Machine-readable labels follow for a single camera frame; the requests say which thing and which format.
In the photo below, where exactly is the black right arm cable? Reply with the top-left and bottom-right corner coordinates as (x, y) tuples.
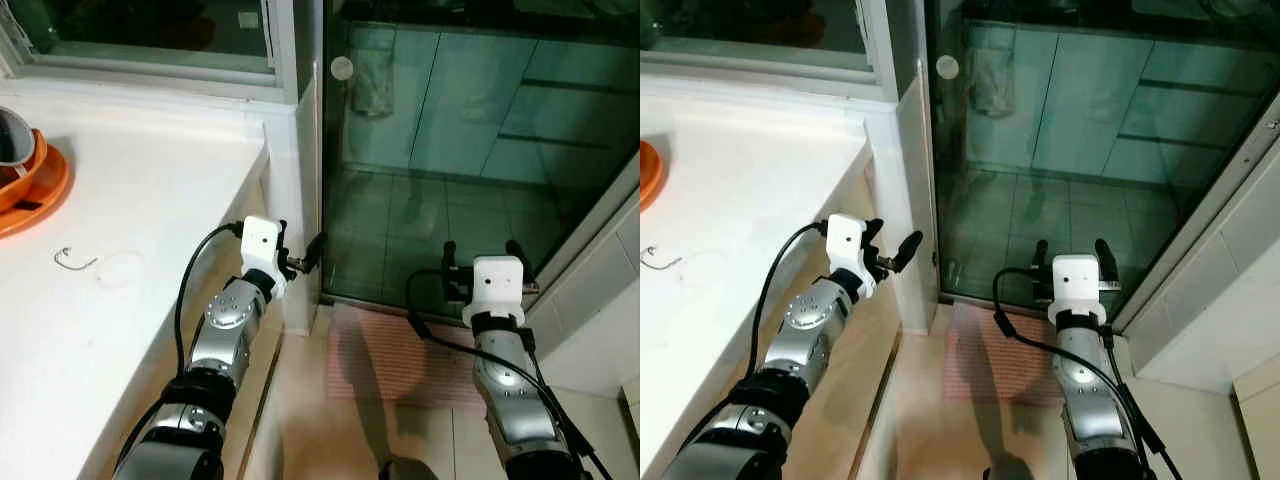
(992, 268), (1171, 480)
(404, 268), (613, 480)

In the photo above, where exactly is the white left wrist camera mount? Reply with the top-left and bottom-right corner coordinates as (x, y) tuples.
(826, 213), (875, 296)
(240, 216), (289, 299)

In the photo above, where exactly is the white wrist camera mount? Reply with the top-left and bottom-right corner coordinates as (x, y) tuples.
(462, 256), (527, 328)
(826, 213), (875, 296)
(1049, 255), (1109, 327)
(240, 216), (289, 299)

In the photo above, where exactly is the red floor mat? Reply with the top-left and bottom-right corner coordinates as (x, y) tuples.
(328, 303), (483, 404)
(945, 303), (1066, 404)

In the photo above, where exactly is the orange plate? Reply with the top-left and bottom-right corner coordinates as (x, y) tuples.
(640, 140), (667, 213)
(0, 140), (71, 239)

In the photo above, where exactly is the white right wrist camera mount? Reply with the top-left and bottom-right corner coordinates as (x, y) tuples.
(1049, 255), (1109, 327)
(462, 256), (527, 328)

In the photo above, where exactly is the grey object in bowl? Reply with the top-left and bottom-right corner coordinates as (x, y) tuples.
(0, 108), (35, 166)

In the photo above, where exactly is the orange bowl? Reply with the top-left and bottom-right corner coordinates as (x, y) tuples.
(0, 128), (49, 196)

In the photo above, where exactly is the glass sliding door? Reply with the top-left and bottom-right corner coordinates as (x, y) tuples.
(925, 0), (1280, 323)
(322, 0), (641, 313)

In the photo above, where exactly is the white tiled cabinet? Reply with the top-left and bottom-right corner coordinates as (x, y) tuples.
(525, 185), (641, 399)
(1110, 95), (1280, 393)

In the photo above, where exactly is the white framed window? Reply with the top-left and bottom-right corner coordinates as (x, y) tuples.
(640, 0), (901, 103)
(0, 0), (301, 103)

